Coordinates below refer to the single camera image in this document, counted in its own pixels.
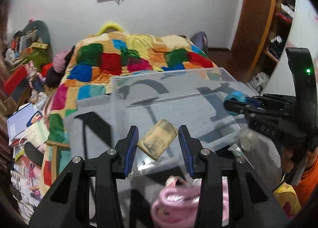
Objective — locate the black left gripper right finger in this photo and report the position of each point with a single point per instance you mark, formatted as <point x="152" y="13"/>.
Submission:
<point x="251" y="204"/>

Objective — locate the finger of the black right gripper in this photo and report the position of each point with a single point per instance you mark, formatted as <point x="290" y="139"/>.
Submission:
<point x="255" y="108"/>
<point x="275" y="101"/>

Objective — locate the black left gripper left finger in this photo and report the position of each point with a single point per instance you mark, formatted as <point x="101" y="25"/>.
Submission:
<point x="66" y="204"/>

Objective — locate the teal tape roll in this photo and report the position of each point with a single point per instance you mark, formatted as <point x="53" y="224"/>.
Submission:
<point x="239" y="97"/>

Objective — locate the person's right hand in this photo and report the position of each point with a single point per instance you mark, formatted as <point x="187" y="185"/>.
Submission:
<point x="287" y="163"/>

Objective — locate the white tape roll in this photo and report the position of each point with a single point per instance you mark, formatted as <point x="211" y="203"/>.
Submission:
<point x="247" y="142"/>

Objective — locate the green white tube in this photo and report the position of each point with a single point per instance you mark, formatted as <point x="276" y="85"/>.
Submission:
<point x="236" y="150"/>

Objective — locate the clear plastic storage box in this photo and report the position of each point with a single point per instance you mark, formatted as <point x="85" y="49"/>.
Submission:
<point x="182" y="97"/>

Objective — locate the purple grey backpack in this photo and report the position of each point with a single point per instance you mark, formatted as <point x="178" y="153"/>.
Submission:
<point x="200" y="40"/>

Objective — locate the blue white paper folder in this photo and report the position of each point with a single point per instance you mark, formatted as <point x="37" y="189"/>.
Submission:
<point x="17" y="123"/>

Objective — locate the pink bunny doll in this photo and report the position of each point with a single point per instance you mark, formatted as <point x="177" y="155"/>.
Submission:
<point x="35" y="78"/>

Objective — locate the red box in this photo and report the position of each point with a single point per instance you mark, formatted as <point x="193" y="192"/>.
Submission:
<point x="13" y="81"/>

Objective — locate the pink knitted hat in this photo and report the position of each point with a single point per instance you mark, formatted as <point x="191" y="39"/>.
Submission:
<point x="59" y="61"/>

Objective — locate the colourful patchwork blanket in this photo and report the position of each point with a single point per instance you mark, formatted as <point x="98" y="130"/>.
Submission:
<point x="96" y="59"/>

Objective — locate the yellow plush pillow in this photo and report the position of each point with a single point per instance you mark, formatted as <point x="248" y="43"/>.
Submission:
<point x="110" y="25"/>

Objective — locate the wooden chair frame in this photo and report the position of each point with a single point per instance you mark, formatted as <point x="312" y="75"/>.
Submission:
<point x="55" y="146"/>

